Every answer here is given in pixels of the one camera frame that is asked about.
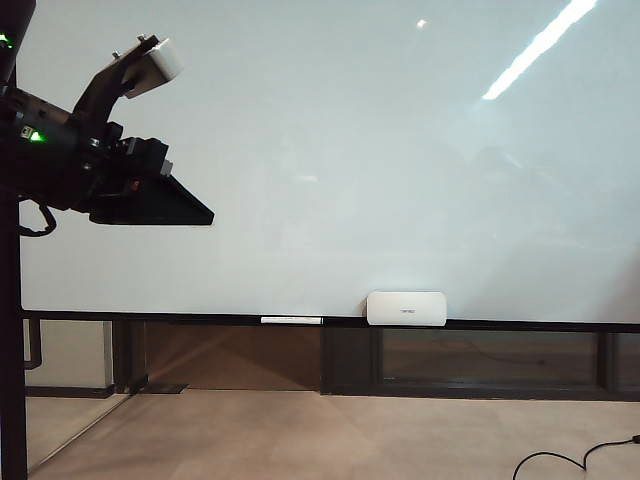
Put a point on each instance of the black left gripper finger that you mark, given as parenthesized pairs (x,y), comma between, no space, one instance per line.
(160,207)

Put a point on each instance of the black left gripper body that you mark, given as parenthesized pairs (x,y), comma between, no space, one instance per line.
(110,162)

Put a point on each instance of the black door frame post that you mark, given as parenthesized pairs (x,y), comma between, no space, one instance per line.
(127,355)

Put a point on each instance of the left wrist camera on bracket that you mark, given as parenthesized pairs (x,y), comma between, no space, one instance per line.
(160,60)

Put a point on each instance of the whiteboard with black frame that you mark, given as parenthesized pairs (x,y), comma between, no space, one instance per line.
(350,150)

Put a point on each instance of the white marker with black cap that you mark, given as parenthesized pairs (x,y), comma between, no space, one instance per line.
(287,320)

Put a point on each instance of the dark framed glass wall panel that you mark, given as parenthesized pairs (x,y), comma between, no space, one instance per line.
(347,360)

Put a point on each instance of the white rectangular whiteboard eraser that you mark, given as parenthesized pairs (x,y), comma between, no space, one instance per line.
(405,310)

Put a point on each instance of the black floor plate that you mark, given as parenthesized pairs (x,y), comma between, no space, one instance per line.
(167,389)

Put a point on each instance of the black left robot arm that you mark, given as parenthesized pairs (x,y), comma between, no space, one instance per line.
(40,135)

